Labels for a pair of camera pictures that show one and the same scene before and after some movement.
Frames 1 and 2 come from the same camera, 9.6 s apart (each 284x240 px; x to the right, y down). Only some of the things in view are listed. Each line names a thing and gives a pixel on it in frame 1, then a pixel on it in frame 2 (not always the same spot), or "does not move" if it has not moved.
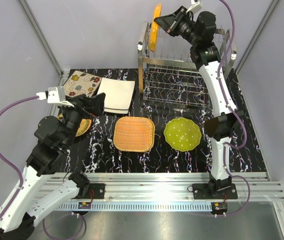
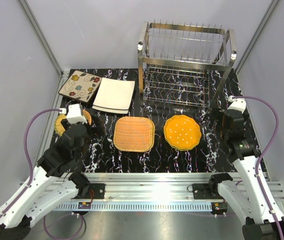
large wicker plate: (134, 134) does not move
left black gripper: (96, 104) to (99, 125)
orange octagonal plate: (154, 28) to (182, 132)
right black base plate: (214, 191) does not move
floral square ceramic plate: (77, 83) does not move
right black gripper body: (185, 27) to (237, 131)
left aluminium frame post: (63, 74) does not move
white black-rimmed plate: (116, 110) does not move
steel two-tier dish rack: (168, 75) does not move
